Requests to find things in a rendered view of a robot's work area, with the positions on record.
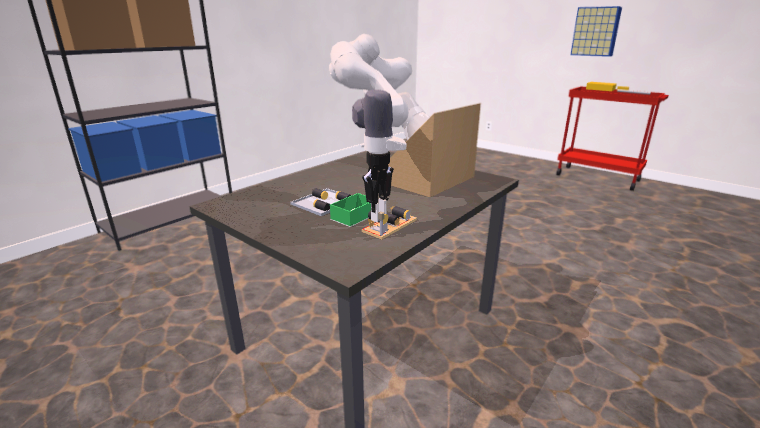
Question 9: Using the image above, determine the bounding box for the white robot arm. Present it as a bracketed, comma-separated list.
[329, 34, 430, 154]

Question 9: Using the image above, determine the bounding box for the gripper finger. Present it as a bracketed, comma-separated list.
[379, 167, 394, 214]
[362, 169, 382, 222]

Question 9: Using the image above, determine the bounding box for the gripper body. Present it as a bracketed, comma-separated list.
[366, 151, 390, 181]

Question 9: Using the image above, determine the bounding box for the green open box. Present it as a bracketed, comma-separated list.
[330, 193, 371, 227]

